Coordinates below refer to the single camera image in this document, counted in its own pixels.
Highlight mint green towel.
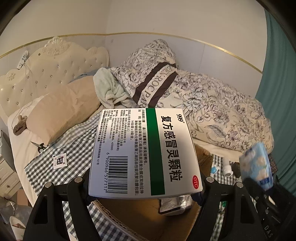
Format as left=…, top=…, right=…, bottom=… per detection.
left=93, top=67, right=138, bottom=109

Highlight white lint remover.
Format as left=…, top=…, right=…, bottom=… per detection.
left=222, top=157, right=233, bottom=178

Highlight black scissors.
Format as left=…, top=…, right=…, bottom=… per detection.
left=31, top=141, right=48, bottom=154

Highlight floral quilt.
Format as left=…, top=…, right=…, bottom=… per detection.
left=111, top=39, right=274, bottom=153

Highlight green white medicine box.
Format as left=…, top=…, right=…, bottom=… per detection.
left=88, top=108, right=203, bottom=199

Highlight brown cardboard box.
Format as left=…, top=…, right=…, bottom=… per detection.
left=92, top=143, right=215, bottom=241

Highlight white nightstand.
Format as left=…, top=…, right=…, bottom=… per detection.
left=0, top=131, right=22, bottom=199

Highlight cream tufted headboard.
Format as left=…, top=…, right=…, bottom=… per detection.
left=1, top=37, right=109, bottom=123

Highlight brown plush toy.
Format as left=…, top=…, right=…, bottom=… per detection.
left=13, top=115, right=28, bottom=136

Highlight white power strip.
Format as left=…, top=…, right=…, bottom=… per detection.
left=17, top=50, right=29, bottom=70

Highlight white bed sheet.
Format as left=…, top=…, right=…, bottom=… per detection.
left=6, top=94, right=102, bottom=207

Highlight silver foil packet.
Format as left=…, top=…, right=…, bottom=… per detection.
left=159, top=195, right=194, bottom=216

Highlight white QR card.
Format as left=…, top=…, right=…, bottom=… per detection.
left=53, top=153, right=67, bottom=170

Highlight blue tissue pack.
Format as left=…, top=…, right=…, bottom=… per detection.
left=239, top=142, right=273, bottom=191

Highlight teal curtain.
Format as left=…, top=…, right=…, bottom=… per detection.
left=256, top=12, right=295, bottom=193

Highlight beige pillow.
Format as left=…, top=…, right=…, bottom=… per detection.
left=26, top=76, right=100, bottom=145

